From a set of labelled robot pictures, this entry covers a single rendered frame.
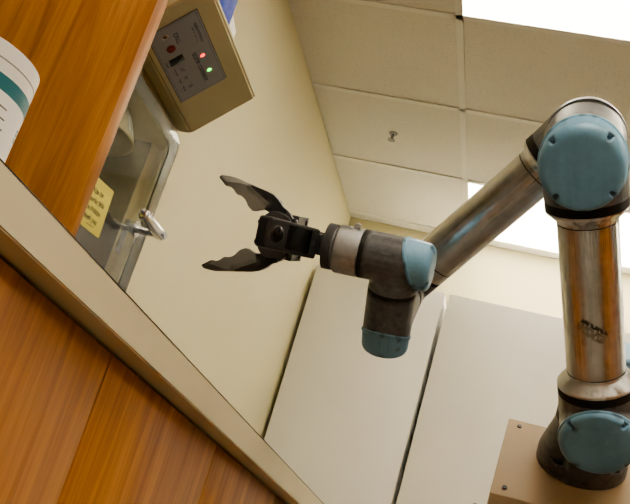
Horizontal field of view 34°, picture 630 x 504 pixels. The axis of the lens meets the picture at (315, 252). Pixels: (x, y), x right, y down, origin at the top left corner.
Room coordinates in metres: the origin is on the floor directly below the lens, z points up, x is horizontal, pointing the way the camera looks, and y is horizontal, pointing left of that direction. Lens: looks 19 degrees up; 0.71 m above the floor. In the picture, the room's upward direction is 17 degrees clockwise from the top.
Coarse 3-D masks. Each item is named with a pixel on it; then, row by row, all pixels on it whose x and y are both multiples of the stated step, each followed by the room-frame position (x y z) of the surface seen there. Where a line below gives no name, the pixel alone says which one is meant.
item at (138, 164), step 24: (144, 96) 1.44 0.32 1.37; (144, 120) 1.47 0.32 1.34; (168, 120) 1.54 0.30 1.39; (120, 144) 1.43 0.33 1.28; (144, 144) 1.50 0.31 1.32; (168, 144) 1.57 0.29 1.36; (120, 168) 1.45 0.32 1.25; (144, 168) 1.53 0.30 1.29; (168, 168) 1.60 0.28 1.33; (120, 192) 1.48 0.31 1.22; (144, 192) 1.55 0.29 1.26; (120, 216) 1.51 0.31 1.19; (96, 240) 1.47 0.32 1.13; (120, 240) 1.54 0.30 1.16; (144, 240) 1.61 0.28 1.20; (120, 264) 1.56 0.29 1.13
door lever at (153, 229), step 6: (144, 210) 1.48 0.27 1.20; (144, 216) 1.48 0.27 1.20; (150, 216) 1.49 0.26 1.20; (138, 222) 1.57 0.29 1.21; (144, 222) 1.50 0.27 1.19; (150, 222) 1.50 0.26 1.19; (156, 222) 1.52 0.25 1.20; (138, 228) 1.57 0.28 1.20; (144, 228) 1.56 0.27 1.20; (150, 228) 1.52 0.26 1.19; (156, 228) 1.52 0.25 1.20; (162, 228) 1.55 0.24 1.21; (138, 234) 1.58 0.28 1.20; (144, 234) 1.57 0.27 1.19; (150, 234) 1.56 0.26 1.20; (156, 234) 1.54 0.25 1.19; (162, 234) 1.55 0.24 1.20
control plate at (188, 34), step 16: (192, 16) 1.34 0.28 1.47; (160, 32) 1.34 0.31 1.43; (176, 32) 1.36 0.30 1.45; (192, 32) 1.37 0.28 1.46; (160, 48) 1.38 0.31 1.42; (176, 48) 1.39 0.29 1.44; (192, 48) 1.41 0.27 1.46; (208, 48) 1.42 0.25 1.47; (176, 64) 1.43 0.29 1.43; (192, 64) 1.44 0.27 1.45; (208, 64) 1.46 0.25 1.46; (176, 80) 1.47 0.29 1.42; (192, 80) 1.48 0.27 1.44; (208, 80) 1.50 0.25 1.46; (192, 96) 1.52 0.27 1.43
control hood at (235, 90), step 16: (176, 0) 1.30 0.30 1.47; (192, 0) 1.31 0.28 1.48; (208, 0) 1.32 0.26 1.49; (176, 16) 1.33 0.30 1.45; (208, 16) 1.35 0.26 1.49; (224, 16) 1.37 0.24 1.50; (208, 32) 1.39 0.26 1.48; (224, 32) 1.40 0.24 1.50; (224, 48) 1.44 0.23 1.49; (144, 64) 1.42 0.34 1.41; (160, 64) 1.41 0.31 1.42; (224, 64) 1.48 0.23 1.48; (240, 64) 1.50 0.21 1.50; (160, 80) 1.45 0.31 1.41; (224, 80) 1.52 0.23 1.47; (240, 80) 1.53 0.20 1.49; (160, 96) 1.51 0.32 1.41; (176, 96) 1.51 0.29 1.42; (208, 96) 1.54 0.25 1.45; (224, 96) 1.56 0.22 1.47; (240, 96) 1.58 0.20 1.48; (176, 112) 1.55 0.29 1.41; (192, 112) 1.56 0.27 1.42; (208, 112) 1.58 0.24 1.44; (224, 112) 1.60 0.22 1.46; (192, 128) 1.61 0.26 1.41
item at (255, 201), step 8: (224, 176) 1.47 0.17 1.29; (232, 184) 1.46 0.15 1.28; (240, 184) 1.46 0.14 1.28; (248, 184) 1.46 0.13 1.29; (240, 192) 1.46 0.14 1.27; (248, 192) 1.46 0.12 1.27; (256, 192) 1.45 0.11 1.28; (248, 200) 1.46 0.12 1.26; (256, 200) 1.46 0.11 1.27; (264, 200) 1.45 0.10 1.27; (256, 208) 1.46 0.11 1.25
